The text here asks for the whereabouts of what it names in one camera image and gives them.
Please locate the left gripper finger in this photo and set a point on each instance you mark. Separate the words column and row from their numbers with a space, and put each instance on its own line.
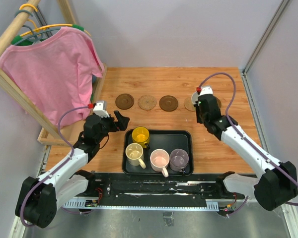
column 119, row 119
column 123, row 123

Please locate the pink t-shirt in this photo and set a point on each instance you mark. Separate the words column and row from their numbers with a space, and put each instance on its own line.
column 56, row 74

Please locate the cream yellow mug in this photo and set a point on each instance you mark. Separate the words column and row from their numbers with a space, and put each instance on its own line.
column 135, row 155

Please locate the yellow clothes hanger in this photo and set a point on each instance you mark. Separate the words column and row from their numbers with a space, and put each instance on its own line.
column 66, row 9

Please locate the pale green octagonal mug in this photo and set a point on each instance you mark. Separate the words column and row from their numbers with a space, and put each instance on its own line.
column 194, row 98

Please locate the grey clothes hanger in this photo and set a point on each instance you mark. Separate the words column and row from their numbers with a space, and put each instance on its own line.
column 27, row 43

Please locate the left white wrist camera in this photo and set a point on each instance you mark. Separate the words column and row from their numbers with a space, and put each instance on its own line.
column 100, row 109

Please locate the pink mug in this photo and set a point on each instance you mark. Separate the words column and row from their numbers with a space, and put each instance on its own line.
column 159, row 161

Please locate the white slotted cable duct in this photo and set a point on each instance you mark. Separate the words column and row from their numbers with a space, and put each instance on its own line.
column 160, row 203

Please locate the woven rattan coaster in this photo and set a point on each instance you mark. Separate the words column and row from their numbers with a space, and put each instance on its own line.
column 188, row 104
column 147, row 102

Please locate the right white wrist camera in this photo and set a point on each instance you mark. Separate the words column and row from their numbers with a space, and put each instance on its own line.
column 206, row 90

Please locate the aluminium corner post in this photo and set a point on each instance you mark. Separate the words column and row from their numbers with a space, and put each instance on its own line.
column 267, row 33

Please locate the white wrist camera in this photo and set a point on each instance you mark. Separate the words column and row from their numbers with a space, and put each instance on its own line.
column 206, row 90
column 100, row 109

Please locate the yellow glass mug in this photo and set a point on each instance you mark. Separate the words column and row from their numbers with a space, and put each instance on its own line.
column 141, row 136

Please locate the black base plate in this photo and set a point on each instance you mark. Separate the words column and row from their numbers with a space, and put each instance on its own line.
column 122, row 185

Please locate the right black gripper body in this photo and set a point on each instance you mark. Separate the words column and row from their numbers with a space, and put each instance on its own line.
column 200, row 117

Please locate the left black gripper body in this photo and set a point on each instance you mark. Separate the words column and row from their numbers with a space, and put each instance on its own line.
column 109, row 125

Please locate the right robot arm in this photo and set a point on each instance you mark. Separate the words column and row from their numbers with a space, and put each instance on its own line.
column 274, row 182

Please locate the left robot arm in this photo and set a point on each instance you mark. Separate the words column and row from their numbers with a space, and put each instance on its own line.
column 40, row 198

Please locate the brown wooden coaster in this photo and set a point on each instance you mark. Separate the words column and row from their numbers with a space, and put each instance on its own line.
column 218, row 102
column 168, row 103
column 124, row 101

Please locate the wooden clothes rack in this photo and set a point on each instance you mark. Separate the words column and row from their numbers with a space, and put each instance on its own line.
column 48, row 134

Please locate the black plastic tray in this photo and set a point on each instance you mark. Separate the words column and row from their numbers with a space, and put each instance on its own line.
column 167, row 140

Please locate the purple mug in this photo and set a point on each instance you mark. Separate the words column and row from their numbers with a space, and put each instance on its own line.
column 179, row 159

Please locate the green clothes hanger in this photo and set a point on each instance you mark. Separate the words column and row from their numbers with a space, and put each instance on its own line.
column 37, row 36

